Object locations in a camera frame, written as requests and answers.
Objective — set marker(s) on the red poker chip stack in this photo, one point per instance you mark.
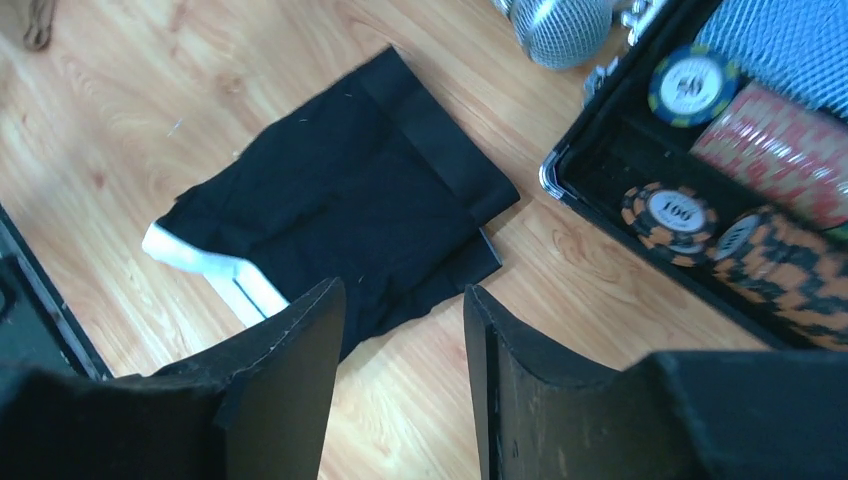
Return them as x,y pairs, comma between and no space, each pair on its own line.
789,154

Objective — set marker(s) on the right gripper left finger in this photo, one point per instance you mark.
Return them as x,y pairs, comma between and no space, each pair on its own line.
254,406

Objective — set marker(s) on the blue playing card deck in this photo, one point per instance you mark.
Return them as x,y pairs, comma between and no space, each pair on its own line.
795,48

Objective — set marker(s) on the orange 100 poker chip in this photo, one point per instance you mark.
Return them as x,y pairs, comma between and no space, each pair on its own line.
675,224

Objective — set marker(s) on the black poker chip case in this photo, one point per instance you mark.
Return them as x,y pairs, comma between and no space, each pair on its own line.
618,143

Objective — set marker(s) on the tan cloth in pile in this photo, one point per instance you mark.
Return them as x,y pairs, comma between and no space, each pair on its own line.
38,24

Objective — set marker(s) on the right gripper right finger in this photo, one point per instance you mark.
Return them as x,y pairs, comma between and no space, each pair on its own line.
543,411

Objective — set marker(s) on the black Junhao underwear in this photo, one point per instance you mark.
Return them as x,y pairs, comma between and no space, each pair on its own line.
371,181

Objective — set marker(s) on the orange black chip stack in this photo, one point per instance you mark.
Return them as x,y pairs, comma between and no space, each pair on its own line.
791,272

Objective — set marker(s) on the blue 50 poker chip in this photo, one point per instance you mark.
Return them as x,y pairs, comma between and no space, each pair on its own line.
692,85

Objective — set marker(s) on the wooden compartment display box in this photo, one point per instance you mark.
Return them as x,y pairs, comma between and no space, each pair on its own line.
37,326

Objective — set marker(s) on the rhinestone silver microphone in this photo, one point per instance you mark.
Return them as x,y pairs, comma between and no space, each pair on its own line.
559,34

